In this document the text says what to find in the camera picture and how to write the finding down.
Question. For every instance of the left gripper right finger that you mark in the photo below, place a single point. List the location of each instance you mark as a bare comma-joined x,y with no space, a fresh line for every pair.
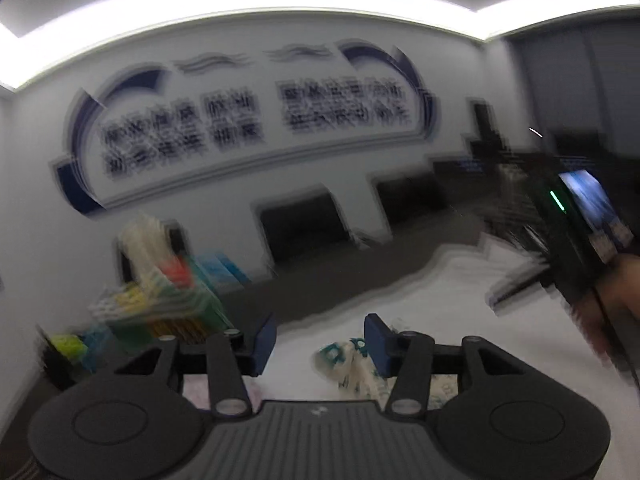
491,381

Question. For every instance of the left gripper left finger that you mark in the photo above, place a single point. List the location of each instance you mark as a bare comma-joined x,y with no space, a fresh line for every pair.
243,350

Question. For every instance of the cream green flower garment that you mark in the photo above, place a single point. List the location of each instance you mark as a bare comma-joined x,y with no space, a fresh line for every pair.
349,366

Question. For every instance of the person's right hand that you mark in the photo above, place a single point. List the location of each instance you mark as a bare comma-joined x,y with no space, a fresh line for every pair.
617,292

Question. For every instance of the pink folded ruffled garment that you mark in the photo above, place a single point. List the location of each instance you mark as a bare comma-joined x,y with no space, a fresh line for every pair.
204,392

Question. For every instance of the green storage bag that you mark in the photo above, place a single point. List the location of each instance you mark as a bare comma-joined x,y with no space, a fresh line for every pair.
180,299

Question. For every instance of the white towel table cover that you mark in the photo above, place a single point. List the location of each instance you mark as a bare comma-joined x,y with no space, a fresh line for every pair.
446,299

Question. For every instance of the cream cloth in bag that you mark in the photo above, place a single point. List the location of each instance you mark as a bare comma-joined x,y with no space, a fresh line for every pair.
142,245

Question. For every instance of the black office chair left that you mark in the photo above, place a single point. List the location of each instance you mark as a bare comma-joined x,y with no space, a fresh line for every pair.
302,227

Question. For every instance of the black office chair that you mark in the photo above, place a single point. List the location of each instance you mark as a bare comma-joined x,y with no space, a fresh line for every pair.
408,199
302,227

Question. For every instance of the yellow green object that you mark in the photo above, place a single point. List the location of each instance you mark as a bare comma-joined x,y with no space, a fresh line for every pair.
71,346

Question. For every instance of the black office chair right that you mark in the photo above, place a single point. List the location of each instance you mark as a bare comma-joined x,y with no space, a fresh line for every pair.
408,199

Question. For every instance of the blue wall sign lettering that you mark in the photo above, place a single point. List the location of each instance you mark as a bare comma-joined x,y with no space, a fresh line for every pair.
155,128

